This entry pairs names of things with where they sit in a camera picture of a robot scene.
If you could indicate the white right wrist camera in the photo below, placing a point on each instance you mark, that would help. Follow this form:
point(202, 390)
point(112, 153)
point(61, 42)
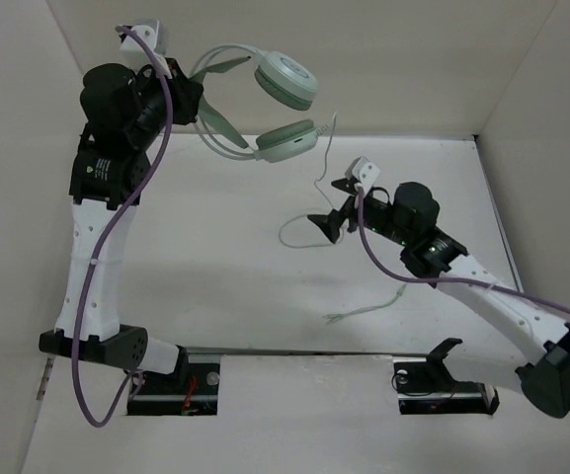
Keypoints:
point(363, 172)

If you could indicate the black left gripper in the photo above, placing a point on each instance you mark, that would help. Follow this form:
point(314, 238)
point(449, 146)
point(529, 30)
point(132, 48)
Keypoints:
point(185, 90)

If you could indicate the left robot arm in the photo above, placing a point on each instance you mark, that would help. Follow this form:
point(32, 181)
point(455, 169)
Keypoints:
point(125, 112)

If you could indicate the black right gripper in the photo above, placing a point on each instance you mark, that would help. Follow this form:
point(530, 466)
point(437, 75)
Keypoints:
point(331, 223)

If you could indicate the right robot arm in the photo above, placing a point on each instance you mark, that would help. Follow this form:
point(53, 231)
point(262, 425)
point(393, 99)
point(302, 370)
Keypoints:
point(535, 326)

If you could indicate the mint green headphones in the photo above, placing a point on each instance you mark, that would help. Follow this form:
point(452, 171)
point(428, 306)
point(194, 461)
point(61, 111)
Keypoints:
point(278, 75)

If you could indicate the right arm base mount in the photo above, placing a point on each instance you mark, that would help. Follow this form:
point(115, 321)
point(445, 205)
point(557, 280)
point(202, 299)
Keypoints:
point(425, 387)

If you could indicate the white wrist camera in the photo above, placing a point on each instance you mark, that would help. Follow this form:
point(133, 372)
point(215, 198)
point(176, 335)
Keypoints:
point(151, 31)
point(363, 172)

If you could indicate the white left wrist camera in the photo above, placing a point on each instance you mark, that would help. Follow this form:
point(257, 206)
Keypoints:
point(151, 31)

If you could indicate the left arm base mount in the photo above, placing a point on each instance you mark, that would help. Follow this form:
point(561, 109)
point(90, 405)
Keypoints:
point(160, 395)

